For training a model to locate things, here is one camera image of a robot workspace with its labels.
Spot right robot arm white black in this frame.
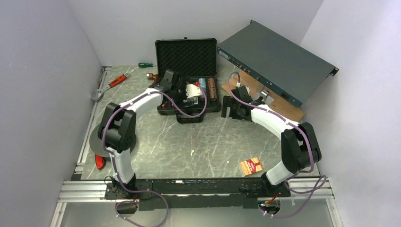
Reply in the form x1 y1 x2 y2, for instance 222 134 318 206
230 86 322 196

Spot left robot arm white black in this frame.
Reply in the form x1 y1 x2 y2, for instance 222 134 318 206
97 70 207 199

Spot light blue chips in case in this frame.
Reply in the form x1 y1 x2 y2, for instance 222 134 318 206
198 78 206 88

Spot red handled adjustable wrench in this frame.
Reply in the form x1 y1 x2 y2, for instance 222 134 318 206
91 73 130 101

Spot blue playing card deck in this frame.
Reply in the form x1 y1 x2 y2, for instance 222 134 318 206
183 97 199 107

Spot copper pipe fitting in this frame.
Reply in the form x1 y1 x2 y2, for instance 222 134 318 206
147 73 159 84

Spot green handled screwdriver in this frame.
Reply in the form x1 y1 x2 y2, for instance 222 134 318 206
138 62 157 68

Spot aluminium rail left edge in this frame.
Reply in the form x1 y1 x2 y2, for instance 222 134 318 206
73 66 112 175

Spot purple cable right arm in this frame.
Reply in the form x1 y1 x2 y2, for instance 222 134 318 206
227 71 328 219

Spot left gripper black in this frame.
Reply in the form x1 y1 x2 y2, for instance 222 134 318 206
172 77 194 109

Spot grey rack server unit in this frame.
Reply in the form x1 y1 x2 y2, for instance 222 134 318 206
217 20 339 107

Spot black poker set case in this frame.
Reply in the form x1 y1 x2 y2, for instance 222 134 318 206
155 38 222 123

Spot wooden board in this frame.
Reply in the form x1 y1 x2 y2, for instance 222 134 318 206
221 71 306 122

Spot metal bracket block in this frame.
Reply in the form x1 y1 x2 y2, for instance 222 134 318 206
252 90 274 105

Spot grey perforated metal disc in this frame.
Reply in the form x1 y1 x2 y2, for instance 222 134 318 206
89 125 137 157

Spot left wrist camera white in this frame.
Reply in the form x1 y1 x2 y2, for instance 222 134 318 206
185 84 202 98

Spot red playing card deck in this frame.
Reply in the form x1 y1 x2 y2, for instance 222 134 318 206
239 157 263 176

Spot red object under disc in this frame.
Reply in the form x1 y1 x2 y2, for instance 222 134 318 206
95 155 106 170

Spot orange chips right slot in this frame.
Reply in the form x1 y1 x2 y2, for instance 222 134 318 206
207 78 217 102

